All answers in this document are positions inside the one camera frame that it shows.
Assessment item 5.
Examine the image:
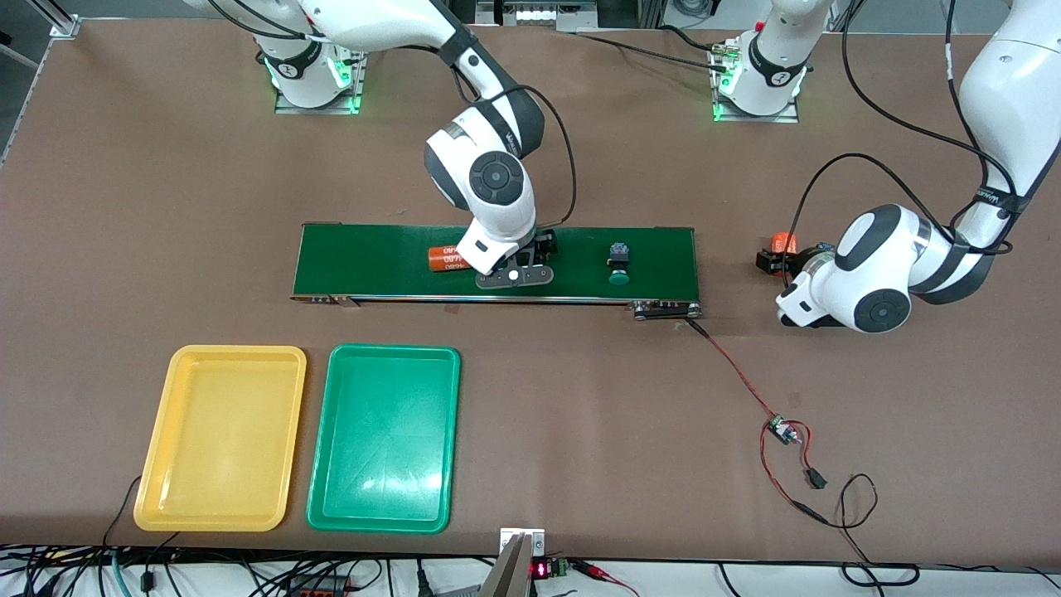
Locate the green conveyor belt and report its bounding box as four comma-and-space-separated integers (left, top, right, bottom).
290, 222, 704, 321

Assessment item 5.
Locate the small speed controller board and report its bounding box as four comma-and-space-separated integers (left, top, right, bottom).
764, 415, 809, 447

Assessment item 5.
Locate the green plastic tray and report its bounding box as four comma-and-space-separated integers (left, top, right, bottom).
306, 343, 462, 534

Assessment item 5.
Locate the white device with lights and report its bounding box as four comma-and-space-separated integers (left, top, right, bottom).
477, 0, 599, 32

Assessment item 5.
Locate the red clip lead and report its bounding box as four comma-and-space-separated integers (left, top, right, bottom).
576, 561, 639, 597

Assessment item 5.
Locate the yellow plastic tray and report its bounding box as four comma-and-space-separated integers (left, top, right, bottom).
133, 344, 308, 532

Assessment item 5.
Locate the orange power strip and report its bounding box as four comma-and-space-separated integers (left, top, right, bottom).
286, 575, 353, 597

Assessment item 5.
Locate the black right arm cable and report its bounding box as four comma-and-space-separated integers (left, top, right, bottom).
448, 50, 579, 229

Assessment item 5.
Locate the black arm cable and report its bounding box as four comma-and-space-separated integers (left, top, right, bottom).
782, 0, 1029, 279
448, 50, 579, 229

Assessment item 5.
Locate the red black twisted wire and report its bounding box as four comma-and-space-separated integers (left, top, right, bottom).
686, 318, 784, 425

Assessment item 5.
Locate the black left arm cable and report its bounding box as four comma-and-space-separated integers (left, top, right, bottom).
782, 0, 1029, 279

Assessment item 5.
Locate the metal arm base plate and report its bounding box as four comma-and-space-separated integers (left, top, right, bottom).
711, 40, 801, 124
274, 23, 367, 115

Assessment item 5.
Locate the red wire with black connector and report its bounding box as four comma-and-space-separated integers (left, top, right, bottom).
760, 423, 830, 525

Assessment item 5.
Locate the black cable on table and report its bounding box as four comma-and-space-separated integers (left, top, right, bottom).
572, 25, 734, 71

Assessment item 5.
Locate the thin black looped cable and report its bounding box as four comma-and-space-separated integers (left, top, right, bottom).
808, 473, 921, 587

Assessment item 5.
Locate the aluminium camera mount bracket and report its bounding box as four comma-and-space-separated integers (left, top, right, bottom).
479, 527, 548, 597

